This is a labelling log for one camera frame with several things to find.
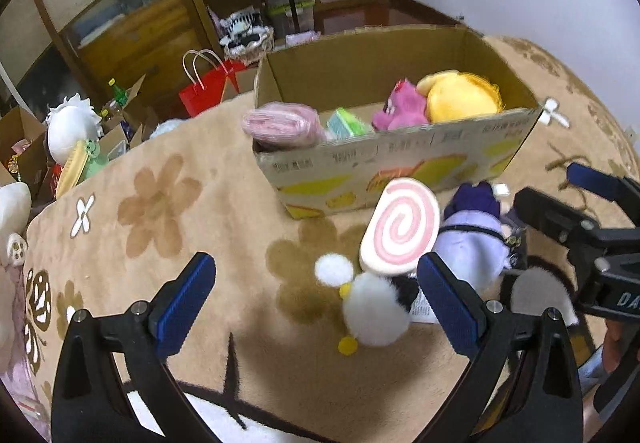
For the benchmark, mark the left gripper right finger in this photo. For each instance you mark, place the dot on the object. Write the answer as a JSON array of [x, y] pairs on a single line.
[[545, 403]]

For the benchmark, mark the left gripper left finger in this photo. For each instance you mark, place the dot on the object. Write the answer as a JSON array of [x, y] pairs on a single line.
[[89, 403]]

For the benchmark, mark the purple haired plush doll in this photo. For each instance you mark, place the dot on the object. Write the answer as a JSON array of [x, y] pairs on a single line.
[[476, 240]]

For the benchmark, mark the white fluffy plush toy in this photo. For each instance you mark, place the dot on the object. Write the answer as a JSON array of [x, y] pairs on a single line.
[[376, 310]]

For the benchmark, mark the yellow plush toy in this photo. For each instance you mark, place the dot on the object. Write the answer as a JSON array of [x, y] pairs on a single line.
[[452, 95]]

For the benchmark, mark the person's hand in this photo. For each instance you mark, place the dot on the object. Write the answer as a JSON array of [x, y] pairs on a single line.
[[613, 345]]

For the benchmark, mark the beige floral blanket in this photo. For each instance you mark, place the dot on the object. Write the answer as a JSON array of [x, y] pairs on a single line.
[[261, 361]]

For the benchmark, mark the pink swirl plush cushion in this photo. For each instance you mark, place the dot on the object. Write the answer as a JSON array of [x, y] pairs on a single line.
[[404, 225]]

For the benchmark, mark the cardboard box with yellow print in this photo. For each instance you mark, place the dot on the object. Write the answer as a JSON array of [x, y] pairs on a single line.
[[357, 70]]

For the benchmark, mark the white bear plush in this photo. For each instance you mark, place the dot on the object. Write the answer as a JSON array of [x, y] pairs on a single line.
[[16, 203]]

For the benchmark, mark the magenta plush toy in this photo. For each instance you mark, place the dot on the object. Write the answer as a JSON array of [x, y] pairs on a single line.
[[405, 108]]

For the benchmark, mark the green frog plush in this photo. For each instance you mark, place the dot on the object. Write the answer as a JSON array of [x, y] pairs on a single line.
[[96, 160]]

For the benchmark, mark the brown cardboard box on floor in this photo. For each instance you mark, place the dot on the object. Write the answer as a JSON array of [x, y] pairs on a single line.
[[23, 156]]

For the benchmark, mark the green item in box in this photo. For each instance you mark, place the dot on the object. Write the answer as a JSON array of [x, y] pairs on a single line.
[[342, 125]]

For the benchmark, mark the white haired plush head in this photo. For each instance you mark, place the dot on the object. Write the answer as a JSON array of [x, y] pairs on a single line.
[[74, 119]]

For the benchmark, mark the green glass bottle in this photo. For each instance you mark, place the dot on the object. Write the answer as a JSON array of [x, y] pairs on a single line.
[[119, 94]]

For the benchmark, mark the pink rolled towel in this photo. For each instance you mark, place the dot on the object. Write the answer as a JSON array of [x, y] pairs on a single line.
[[284, 125]]

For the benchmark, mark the red paper shopping bag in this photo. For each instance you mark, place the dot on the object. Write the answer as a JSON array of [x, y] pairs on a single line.
[[206, 90]]

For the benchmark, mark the plastic storage bin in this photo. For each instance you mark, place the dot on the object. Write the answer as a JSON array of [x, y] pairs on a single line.
[[290, 16]]

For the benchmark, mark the wicker basket with items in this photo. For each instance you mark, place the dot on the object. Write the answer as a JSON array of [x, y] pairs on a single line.
[[245, 37]]

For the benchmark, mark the wooden wardrobe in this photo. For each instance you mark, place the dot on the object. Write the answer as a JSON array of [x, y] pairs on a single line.
[[54, 48]]

